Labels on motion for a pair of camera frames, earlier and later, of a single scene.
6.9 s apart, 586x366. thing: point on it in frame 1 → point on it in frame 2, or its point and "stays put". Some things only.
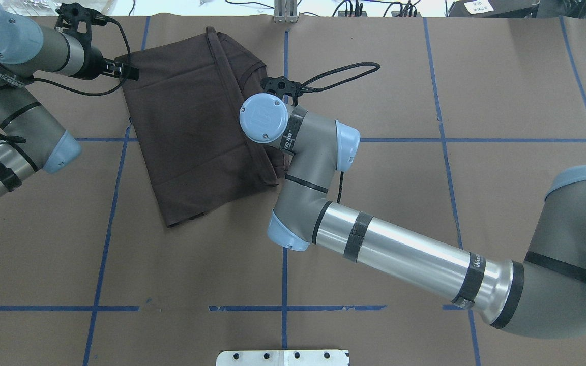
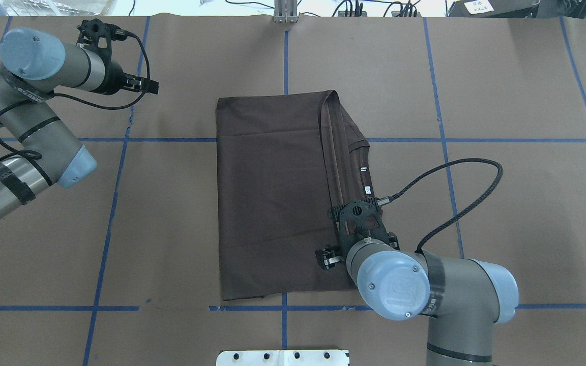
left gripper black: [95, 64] → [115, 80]
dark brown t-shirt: [185, 111] → [284, 161]
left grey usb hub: [342, 13] stays put
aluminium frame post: [286, 11] stays put
